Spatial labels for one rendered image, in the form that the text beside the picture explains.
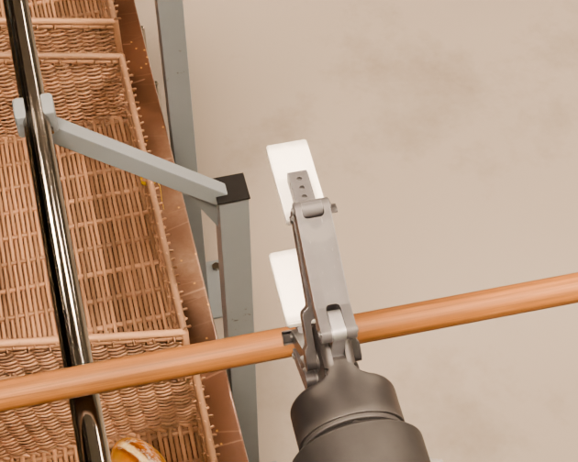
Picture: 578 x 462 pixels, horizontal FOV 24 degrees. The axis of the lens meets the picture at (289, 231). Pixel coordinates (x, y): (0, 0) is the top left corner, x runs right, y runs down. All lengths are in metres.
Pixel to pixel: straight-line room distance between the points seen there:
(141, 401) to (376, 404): 0.99
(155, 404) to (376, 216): 1.12
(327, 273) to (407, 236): 1.96
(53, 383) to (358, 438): 0.48
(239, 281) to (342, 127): 1.22
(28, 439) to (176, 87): 0.66
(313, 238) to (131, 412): 1.02
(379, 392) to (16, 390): 0.48
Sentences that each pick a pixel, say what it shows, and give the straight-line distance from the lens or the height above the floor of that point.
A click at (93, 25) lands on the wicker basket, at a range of 2.24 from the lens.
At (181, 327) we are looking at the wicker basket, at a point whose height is 0.73.
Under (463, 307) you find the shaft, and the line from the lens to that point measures 1.32.
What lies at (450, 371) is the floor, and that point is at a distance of 2.68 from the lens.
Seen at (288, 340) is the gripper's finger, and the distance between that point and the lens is 1.05.
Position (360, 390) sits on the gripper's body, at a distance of 0.90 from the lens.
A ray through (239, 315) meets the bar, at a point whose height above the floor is 0.68.
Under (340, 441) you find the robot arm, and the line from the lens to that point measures 0.87.
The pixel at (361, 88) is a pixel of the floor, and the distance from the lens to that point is 3.12.
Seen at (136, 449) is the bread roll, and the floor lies 0.65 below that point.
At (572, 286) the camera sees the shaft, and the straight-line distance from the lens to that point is 1.35.
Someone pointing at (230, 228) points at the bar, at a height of 0.89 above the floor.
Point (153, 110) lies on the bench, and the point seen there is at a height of 0.58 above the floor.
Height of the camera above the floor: 2.30
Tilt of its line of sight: 54 degrees down
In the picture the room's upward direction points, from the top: straight up
